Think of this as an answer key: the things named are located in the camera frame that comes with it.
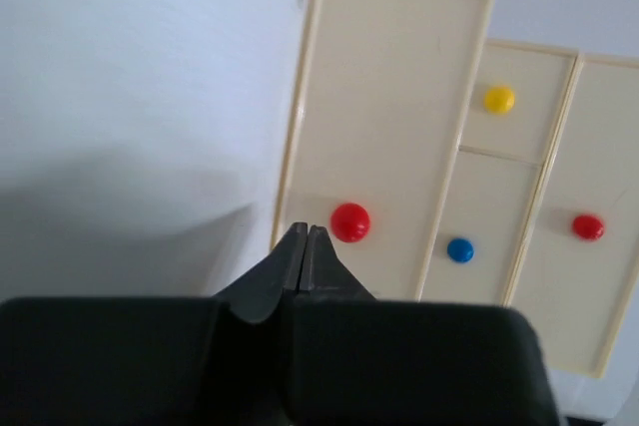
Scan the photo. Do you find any red drawer knob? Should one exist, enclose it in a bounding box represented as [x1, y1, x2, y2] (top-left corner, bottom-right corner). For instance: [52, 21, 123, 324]
[571, 213, 605, 241]
[329, 203, 371, 242]

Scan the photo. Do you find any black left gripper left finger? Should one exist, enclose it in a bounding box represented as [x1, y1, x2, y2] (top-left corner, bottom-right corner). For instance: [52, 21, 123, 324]
[1, 222, 307, 425]

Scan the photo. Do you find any beige small yellow-knob drawer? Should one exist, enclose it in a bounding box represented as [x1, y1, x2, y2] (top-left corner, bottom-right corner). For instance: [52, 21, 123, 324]
[461, 40, 577, 164]

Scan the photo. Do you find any beige blue-knob drawer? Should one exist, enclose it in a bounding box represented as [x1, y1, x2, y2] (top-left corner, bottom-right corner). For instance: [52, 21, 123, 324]
[421, 152, 539, 304]

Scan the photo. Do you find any yellow drawer knob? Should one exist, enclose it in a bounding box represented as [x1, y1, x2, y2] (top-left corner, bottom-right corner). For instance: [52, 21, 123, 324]
[483, 86, 516, 115]

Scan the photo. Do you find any beige bottom drawer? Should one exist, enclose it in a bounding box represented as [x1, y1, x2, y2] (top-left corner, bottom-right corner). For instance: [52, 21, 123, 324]
[272, 0, 494, 299]

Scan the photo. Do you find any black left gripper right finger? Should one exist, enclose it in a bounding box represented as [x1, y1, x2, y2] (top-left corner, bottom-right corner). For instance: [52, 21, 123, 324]
[287, 226, 562, 425]

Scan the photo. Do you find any beige drawer cabinet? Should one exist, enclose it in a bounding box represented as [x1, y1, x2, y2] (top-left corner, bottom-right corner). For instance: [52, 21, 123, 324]
[199, 0, 639, 422]

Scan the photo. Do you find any blue drawer knob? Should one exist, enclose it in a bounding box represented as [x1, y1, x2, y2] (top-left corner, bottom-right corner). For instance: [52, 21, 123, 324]
[446, 237, 475, 263]

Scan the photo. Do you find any beige top drawer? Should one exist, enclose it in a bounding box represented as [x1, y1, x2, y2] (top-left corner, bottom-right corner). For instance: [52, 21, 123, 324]
[511, 56, 638, 378]

